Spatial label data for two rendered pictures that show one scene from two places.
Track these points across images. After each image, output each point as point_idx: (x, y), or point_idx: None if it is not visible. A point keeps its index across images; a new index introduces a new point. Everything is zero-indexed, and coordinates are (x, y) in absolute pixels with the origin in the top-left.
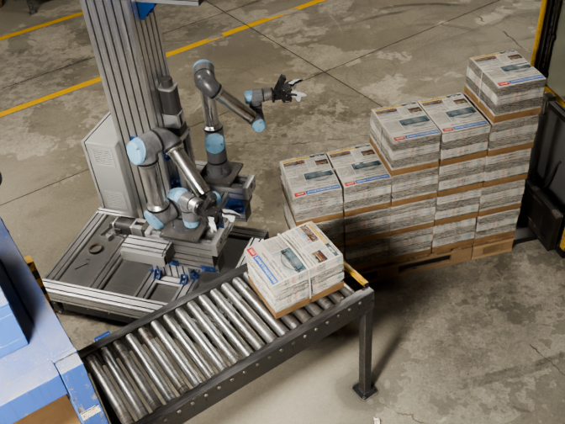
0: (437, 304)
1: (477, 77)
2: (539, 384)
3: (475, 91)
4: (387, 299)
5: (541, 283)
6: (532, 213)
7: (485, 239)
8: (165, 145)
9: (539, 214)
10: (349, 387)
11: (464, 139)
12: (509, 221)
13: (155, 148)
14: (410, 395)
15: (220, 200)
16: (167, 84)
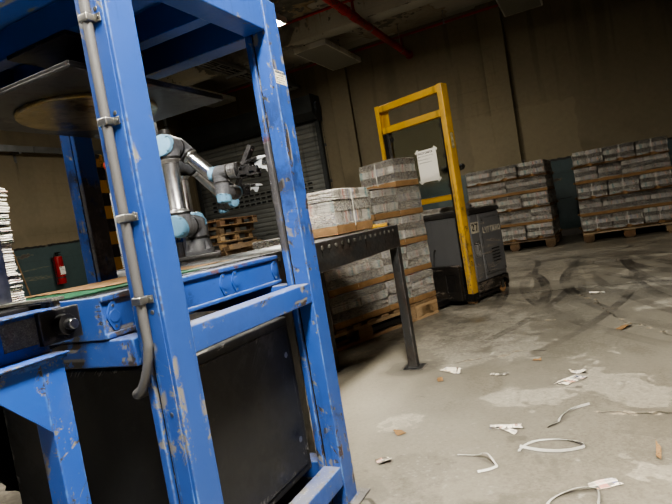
0: (418, 334)
1: (371, 172)
2: (531, 326)
3: (372, 183)
4: (378, 344)
5: (475, 311)
6: (437, 285)
7: (420, 298)
8: (185, 148)
9: (442, 279)
10: (400, 370)
11: (383, 198)
12: (429, 281)
13: (179, 143)
14: (453, 356)
15: (242, 190)
16: (167, 132)
